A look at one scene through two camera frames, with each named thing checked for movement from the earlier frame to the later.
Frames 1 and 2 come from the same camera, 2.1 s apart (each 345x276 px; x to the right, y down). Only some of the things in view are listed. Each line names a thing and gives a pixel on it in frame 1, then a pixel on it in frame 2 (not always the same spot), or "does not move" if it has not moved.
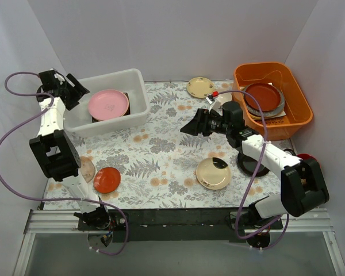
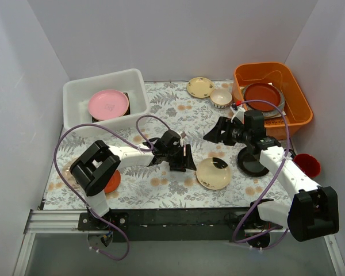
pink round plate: (108, 104) does not move
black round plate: (248, 165) does not move
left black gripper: (72, 94) → (178, 157)
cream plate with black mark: (213, 173) does not move
